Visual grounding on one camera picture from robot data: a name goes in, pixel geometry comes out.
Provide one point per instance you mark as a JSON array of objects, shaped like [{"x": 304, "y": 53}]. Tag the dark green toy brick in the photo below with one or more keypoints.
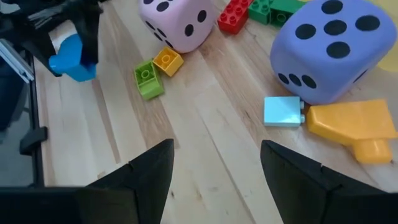
[{"x": 287, "y": 11}]

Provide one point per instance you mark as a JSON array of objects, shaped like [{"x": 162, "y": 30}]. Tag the lime green toy brick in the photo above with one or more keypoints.
[{"x": 148, "y": 81}]

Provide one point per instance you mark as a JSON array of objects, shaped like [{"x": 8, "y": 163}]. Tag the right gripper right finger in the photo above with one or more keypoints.
[{"x": 326, "y": 202}]

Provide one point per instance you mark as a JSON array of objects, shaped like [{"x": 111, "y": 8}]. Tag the blue heart toy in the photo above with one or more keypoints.
[{"x": 70, "y": 59}]

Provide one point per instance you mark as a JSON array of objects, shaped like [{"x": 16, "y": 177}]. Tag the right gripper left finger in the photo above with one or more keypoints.
[{"x": 109, "y": 202}]

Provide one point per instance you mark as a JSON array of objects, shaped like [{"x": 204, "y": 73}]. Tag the yellow plastic toy block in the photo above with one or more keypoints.
[{"x": 348, "y": 121}]

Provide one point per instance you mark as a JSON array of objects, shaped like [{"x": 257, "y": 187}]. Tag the purple foam die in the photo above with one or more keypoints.
[{"x": 329, "y": 62}]

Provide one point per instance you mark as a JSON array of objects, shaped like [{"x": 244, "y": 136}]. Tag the small yellow toy brick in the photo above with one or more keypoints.
[{"x": 168, "y": 61}]

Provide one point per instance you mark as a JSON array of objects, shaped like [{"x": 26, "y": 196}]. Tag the black table edge clip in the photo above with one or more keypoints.
[{"x": 32, "y": 140}]

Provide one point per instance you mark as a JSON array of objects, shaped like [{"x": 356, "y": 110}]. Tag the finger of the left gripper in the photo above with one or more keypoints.
[
  {"x": 40, "y": 45},
  {"x": 88, "y": 37}
]

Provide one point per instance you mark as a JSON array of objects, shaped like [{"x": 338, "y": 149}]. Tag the light blue toy brick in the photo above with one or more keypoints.
[{"x": 281, "y": 111}]

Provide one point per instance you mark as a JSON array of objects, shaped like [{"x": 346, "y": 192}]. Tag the silver metal bar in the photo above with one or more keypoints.
[{"x": 15, "y": 60}]

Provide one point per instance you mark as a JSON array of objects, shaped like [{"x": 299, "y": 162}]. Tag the pink foam die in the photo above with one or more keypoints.
[{"x": 177, "y": 25}]

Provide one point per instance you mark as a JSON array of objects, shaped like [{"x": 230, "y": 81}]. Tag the red toy brick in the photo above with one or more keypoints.
[{"x": 233, "y": 17}]

